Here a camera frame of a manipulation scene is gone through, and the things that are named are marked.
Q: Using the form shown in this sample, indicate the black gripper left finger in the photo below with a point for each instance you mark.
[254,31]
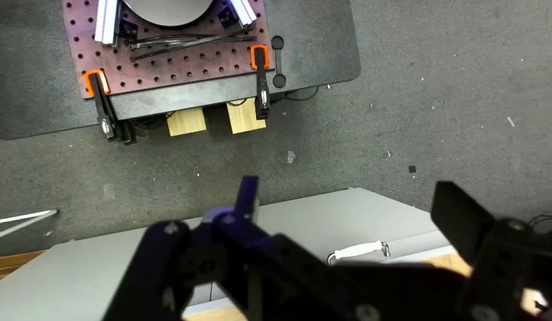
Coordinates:
[267,277]

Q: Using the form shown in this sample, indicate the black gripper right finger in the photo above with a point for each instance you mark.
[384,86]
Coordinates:
[505,258]

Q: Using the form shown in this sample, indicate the grey round robot base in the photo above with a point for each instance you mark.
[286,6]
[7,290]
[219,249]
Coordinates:
[169,13]

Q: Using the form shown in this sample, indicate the light grey cabinet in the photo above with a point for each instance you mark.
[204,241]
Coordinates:
[73,281]

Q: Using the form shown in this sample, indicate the right wooden block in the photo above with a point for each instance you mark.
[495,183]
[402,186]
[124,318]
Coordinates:
[242,117]

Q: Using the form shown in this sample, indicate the wooden block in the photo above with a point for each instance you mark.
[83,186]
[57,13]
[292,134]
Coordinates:
[242,117]
[185,122]

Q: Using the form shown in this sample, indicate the left wooden block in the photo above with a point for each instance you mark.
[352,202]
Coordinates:
[185,122]

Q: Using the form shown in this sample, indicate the right orange black clamp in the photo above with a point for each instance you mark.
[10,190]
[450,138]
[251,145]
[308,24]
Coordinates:
[258,65]

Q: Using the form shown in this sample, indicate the orange black clamp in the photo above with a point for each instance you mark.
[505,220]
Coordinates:
[258,65]
[110,126]

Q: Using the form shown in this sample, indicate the purple perforated breadboard plate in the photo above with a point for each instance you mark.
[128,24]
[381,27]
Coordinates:
[147,69]

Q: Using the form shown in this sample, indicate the left orange black clamp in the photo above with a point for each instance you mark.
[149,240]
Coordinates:
[110,126]

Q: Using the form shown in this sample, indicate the right aluminium extrusion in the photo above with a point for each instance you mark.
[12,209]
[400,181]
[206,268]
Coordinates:
[242,11]

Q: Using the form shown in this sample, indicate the aluminium extrusion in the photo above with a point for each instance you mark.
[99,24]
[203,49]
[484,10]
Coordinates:
[242,11]
[105,22]

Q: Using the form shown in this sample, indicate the dark grey table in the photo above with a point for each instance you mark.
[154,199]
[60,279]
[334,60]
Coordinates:
[39,95]

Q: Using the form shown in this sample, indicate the left aluminium extrusion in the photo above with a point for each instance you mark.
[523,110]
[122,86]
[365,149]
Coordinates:
[105,22]

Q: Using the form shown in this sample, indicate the white drawer handle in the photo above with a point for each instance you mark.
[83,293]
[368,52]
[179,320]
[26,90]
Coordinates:
[357,250]

